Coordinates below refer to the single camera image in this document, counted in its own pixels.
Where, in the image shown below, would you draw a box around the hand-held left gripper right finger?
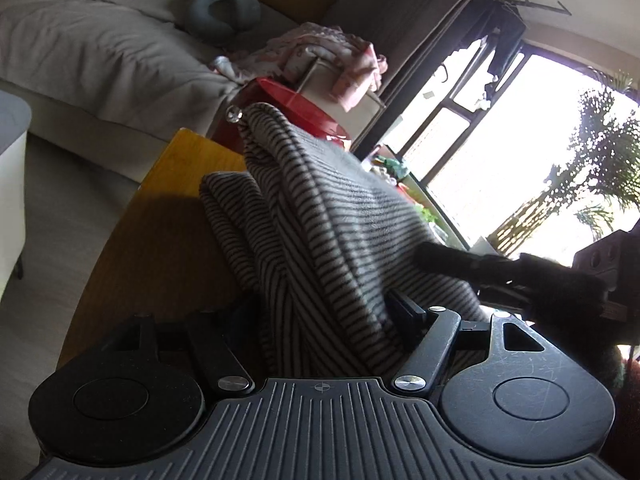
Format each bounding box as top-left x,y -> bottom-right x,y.
387,287 -> 561,401

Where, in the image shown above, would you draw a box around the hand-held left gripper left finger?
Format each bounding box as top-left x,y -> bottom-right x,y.
102,310 -> 256,396

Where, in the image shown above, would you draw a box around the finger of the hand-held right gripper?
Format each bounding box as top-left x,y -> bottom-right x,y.
414,242 -> 523,286

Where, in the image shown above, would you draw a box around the striped knit sweater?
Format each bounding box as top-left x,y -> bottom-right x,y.
199,102 -> 493,378

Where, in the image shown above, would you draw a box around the hanging dark clothes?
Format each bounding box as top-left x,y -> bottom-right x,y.
470,2 -> 526,86

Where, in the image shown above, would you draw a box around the pink clothes pile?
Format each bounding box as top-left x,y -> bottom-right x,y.
210,22 -> 390,113

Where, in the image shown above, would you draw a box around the green toy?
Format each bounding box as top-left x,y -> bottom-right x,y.
372,155 -> 411,178

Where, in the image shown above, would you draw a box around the tall bamboo plant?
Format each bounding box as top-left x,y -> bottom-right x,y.
487,72 -> 640,261

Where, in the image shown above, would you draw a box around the black framed window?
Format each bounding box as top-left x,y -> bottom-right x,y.
395,42 -> 640,271

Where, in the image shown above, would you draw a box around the red glossy bin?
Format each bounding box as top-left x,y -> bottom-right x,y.
207,76 -> 351,153

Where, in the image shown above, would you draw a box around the dark curtain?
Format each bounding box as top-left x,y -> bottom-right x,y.
345,0 -> 526,153

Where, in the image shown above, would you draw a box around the grey sofa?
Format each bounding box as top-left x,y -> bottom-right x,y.
0,0 -> 361,181

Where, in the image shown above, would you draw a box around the grey neck pillow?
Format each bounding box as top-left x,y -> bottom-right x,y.
187,0 -> 262,38

